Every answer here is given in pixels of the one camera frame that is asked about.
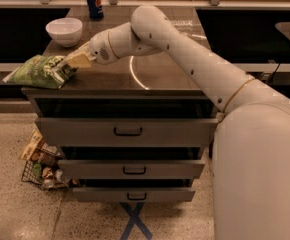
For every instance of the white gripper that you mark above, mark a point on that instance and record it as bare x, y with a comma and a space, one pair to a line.
99, 49

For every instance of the green jalapeno chip bag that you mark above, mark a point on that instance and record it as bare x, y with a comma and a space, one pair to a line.
49, 72

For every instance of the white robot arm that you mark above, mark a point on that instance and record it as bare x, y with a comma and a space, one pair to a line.
251, 150

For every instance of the clear plastic water bottle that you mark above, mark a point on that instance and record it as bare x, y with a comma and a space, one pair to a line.
184, 26

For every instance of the white ceramic bowl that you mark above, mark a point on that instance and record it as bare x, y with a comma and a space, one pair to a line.
65, 31

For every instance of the blue Pepsi soda can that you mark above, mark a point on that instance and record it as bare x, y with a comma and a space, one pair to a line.
95, 9

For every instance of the top grey drawer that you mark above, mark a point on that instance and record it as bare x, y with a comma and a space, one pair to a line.
79, 132

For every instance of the grey drawer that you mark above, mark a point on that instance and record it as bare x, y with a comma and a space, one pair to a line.
90, 194
79, 132
131, 169

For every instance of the grey three-drawer cabinet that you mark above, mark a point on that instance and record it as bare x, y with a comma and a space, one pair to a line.
152, 87

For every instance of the snack box beside basket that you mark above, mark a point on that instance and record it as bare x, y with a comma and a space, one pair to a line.
37, 150

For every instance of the middle grey drawer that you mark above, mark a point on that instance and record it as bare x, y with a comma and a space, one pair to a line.
131, 169

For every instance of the bottom grey drawer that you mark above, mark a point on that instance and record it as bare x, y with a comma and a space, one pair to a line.
90, 194

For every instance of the blue tape floor cross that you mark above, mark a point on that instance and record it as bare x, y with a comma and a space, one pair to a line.
135, 220

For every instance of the wire basket of snacks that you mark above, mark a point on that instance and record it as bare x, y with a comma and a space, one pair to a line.
44, 177

